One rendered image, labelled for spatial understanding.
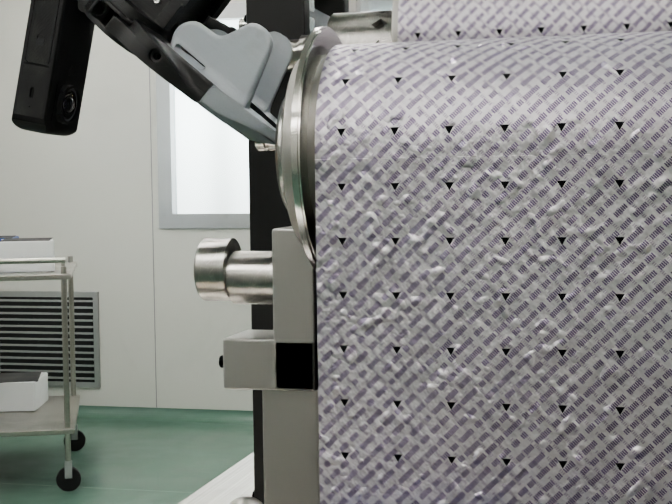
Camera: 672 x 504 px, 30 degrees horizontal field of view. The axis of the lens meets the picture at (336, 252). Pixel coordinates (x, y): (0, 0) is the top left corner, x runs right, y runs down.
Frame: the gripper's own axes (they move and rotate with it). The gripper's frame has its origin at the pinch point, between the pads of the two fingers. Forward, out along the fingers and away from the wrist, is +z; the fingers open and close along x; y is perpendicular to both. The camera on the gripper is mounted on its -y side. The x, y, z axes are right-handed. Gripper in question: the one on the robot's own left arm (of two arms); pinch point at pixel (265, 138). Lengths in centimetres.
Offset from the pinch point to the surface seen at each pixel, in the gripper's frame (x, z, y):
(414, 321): -8.2, 14.8, -0.9
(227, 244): 0.6, 2.2, -6.8
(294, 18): 25.1, -10.8, 4.9
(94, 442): 484, -99, -251
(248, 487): 56, 8, -40
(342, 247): -8.2, 9.3, -0.4
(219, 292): 0.2, 3.8, -9.4
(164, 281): 548, -137, -186
